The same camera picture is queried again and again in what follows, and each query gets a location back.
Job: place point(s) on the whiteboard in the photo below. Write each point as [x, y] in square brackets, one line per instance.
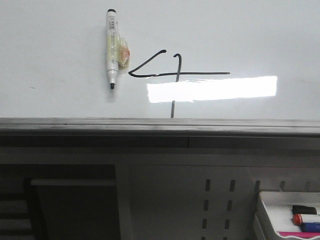
[204, 59]

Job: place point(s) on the grey whiteboard marker ledge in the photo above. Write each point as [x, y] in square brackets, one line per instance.
[53, 126]

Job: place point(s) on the dark panel under board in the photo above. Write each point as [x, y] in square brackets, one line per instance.
[73, 209]

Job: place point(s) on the white storage tray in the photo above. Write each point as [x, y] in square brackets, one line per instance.
[274, 213]

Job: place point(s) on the red capped marker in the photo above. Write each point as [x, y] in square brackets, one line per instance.
[299, 219]

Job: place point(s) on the blue capped marker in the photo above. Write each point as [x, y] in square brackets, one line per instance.
[310, 227]

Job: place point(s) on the pink white item in tray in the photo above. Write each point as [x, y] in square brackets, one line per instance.
[303, 235]

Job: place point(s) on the white metal stand frame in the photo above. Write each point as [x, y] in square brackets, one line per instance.
[162, 193]

